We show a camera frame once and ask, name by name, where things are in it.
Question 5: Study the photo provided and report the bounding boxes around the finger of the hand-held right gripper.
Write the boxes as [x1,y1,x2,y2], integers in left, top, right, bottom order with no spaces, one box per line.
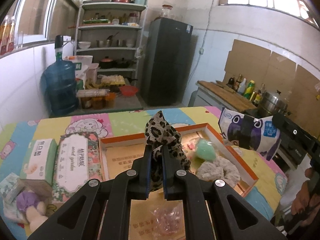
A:
[239,115,259,152]

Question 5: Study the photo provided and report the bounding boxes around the leopard print scrunchie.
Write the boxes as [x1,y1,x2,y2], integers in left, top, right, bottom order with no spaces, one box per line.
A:
[144,110,192,193]

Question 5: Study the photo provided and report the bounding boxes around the teddy bear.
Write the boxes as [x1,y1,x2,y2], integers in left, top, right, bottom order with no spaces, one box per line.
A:
[19,190,48,232]

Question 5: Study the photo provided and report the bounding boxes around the black cooktop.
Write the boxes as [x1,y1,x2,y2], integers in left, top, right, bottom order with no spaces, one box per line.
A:
[244,107,293,123]

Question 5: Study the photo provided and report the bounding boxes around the steel pot with ladle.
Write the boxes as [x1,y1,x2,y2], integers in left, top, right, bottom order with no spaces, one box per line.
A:
[96,32,120,48]

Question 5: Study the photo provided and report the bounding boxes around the white sack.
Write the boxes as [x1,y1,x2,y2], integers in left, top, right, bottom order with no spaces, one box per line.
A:
[65,55,93,79]

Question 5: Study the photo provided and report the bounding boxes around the grey fluffy scrunchie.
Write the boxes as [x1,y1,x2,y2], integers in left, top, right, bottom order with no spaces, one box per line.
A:
[196,156,241,187]

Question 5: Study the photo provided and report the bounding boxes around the pink beads packet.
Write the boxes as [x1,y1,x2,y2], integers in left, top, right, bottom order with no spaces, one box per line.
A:
[149,202,184,234]

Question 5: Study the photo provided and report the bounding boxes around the green tissue box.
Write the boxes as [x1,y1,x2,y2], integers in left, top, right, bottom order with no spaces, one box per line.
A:
[19,139,58,197]

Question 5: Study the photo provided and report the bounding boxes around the black pot with red lid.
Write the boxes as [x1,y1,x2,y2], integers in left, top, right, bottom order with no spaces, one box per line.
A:
[99,57,116,68]

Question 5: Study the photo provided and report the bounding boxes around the mint green soft puff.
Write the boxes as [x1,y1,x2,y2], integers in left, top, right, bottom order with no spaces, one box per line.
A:
[194,139,217,162]

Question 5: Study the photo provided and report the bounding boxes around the wooden chopping board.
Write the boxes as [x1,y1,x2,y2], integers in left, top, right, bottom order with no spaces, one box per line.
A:
[197,80,258,110]

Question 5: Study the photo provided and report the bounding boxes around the green patterned tissue pack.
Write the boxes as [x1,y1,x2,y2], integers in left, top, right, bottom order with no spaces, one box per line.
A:
[3,201,29,224]
[0,173,25,203]

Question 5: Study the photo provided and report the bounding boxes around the dark grey fridge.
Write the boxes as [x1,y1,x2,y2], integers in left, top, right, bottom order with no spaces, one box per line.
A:
[143,17,194,107]

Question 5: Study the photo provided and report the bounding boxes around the red plastic basket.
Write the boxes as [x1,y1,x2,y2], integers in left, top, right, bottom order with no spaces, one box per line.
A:
[119,85,138,97]

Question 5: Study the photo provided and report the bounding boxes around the black and white water pump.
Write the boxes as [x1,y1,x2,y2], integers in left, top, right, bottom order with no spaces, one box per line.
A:
[54,35,75,52]

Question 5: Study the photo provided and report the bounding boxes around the black wok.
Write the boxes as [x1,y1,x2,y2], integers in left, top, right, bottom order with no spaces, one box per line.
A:
[115,58,137,68]

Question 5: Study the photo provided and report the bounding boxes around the blue water jug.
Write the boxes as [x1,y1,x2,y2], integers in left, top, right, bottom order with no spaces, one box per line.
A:
[41,56,78,115]

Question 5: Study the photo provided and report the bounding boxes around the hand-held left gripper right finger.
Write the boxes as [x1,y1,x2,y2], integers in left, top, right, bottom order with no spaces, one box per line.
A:
[161,145,287,240]

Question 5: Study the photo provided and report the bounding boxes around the floral tissue box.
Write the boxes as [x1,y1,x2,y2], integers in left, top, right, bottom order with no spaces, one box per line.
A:
[51,132,103,203]

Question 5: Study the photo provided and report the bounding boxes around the orange-rimmed cardboard box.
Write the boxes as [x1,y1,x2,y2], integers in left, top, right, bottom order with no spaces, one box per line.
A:
[99,122,259,240]

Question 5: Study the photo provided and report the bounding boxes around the green tray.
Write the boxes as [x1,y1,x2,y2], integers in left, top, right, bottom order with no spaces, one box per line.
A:
[82,19,110,25]

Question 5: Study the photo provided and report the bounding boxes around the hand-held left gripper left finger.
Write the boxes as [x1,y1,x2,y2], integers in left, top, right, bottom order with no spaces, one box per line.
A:
[26,145,152,240]

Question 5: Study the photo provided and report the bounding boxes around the cardboard wall sheets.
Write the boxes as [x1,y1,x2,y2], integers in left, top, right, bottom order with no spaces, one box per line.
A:
[224,39,320,135]

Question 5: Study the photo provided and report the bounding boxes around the wall cable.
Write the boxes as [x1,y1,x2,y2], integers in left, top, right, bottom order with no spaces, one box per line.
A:
[189,0,218,98]

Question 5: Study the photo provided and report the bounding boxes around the sliding window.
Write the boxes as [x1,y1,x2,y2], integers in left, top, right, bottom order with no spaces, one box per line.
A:
[14,0,58,45]

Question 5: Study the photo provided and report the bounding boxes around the row of condiment bottles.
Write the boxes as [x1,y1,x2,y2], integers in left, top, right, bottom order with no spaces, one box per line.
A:
[227,74,266,106]

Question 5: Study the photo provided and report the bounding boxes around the tray of eggs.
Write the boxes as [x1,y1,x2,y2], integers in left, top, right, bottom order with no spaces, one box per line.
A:
[101,75,126,85]

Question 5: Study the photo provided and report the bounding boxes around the grey kitchen counter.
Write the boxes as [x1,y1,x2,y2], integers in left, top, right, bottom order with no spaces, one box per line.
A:
[194,81,300,170]

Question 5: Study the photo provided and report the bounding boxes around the shrink-wrapped bottled tea pack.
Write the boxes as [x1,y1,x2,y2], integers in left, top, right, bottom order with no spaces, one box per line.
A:
[0,15,15,55]

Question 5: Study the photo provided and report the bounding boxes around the owl print tissue packet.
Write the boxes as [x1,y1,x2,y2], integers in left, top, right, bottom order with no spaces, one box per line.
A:
[217,107,282,161]

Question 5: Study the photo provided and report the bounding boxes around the grey metal shelf rack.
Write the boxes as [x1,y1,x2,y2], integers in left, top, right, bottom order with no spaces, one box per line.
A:
[74,1,148,85]

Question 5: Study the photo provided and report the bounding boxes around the glass jar with lid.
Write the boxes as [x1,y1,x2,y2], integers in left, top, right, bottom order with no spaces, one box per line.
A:
[161,4,173,18]

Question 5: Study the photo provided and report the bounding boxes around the person's right hand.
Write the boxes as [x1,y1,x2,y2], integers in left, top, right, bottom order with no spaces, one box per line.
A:
[291,166,316,217]

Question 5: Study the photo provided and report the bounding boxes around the steel steamer pot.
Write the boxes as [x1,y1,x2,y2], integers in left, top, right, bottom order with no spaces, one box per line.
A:
[261,91,290,117]

